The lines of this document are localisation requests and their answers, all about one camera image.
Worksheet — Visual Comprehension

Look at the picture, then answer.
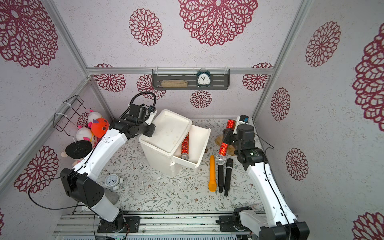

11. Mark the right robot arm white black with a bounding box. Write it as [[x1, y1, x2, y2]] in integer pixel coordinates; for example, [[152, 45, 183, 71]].
[[222, 120, 310, 240]]

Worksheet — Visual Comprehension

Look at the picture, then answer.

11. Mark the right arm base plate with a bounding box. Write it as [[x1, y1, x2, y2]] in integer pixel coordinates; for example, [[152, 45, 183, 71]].
[[216, 215, 240, 233]]

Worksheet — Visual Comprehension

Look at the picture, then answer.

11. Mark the aluminium frame profile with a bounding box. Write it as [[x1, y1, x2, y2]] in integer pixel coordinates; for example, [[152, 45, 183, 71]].
[[1, 78, 90, 195]]

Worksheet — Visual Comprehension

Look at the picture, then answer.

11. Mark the pink eared white plush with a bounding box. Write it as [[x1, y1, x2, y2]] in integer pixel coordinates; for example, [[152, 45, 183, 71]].
[[88, 110, 102, 128]]

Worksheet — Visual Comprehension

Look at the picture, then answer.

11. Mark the white plastic drawer cabinet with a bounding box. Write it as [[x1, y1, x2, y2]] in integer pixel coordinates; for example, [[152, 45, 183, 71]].
[[139, 109, 192, 177]]

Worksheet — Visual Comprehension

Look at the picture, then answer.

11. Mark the teal alarm clock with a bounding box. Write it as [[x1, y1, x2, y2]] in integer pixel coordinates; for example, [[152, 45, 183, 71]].
[[197, 71, 212, 88]]

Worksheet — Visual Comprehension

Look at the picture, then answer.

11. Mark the orange shark plush toy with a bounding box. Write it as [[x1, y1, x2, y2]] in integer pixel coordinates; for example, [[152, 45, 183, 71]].
[[90, 118, 110, 139]]

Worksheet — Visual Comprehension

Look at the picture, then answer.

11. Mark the red glitter microphone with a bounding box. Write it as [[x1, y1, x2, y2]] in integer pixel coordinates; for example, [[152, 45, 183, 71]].
[[181, 134, 190, 161], [215, 120, 236, 165]]

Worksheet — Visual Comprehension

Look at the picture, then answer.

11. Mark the black wire wall basket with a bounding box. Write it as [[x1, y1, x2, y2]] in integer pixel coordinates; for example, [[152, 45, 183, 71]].
[[52, 95, 91, 137]]

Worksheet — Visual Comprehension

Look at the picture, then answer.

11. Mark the grey stone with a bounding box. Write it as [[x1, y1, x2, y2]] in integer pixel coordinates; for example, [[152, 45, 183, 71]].
[[105, 189, 120, 205]]

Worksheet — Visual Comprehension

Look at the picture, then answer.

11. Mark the aluminium mounting rail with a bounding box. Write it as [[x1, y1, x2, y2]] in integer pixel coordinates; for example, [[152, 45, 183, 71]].
[[53, 212, 252, 239]]

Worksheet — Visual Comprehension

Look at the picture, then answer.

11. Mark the grey wall shelf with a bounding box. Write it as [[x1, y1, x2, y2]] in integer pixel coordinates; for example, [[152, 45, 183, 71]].
[[152, 68, 231, 90]]

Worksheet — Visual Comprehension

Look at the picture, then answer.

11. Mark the white top drawer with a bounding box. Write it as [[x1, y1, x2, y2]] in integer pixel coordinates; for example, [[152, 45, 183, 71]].
[[172, 125, 211, 170]]

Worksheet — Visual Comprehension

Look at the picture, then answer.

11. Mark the black haired plush doll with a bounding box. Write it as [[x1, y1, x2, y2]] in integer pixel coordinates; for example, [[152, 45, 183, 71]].
[[61, 140, 93, 167]]

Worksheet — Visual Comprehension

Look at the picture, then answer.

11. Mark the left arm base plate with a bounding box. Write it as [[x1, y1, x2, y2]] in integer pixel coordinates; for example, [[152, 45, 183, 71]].
[[96, 216, 141, 234]]

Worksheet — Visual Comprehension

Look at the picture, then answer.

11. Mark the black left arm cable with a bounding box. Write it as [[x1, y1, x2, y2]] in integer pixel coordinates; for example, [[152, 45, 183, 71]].
[[119, 91, 157, 119]]

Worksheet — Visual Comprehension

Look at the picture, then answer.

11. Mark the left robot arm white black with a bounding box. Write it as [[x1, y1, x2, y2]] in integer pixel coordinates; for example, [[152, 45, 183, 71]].
[[60, 104, 157, 224]]

